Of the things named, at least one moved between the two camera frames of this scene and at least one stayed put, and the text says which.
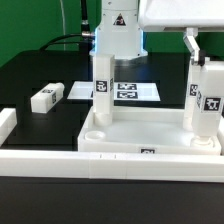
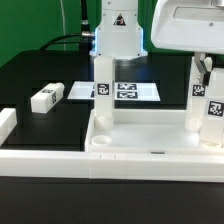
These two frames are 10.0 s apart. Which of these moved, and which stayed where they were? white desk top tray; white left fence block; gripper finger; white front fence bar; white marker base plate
Moved: white desk top tray; gripper finger
Stayed: white front fence bar; white left fence block; white marker base plate
